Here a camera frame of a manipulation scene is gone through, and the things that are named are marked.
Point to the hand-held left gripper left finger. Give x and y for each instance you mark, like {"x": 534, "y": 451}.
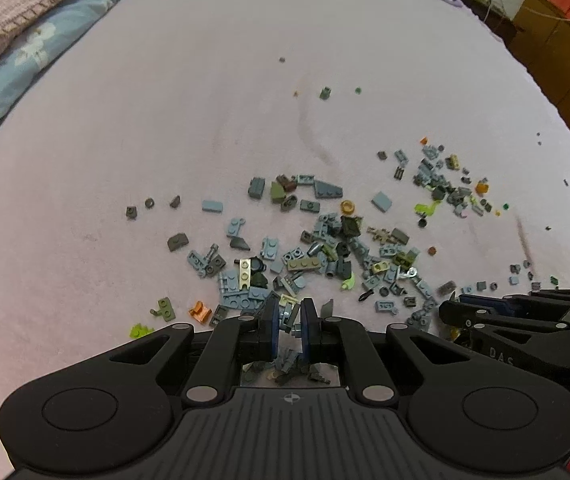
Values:
{"x": 275, "y": 325}

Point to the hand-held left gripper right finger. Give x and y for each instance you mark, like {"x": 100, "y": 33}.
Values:
{"x": 307, "y": 330}

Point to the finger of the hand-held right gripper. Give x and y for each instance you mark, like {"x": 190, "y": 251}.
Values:
{"x": 480, "y": 302}
{"x": 465, "y": 317}

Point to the pile of small toy bricks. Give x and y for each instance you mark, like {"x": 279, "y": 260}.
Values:
{"x": 305, "y": 264}

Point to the long wooden cabinet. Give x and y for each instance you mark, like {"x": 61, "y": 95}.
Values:
{"x": 560, "y": 55}

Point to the dark wooden nightstand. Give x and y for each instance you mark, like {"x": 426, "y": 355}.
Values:
{"x": 485, "y": 15}

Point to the blue floral quilt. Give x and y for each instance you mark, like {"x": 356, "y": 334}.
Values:
{"x": 30, "y": 55}

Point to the pink checked quilt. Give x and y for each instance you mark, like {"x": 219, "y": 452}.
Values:
{"x": 10, "y": 15}

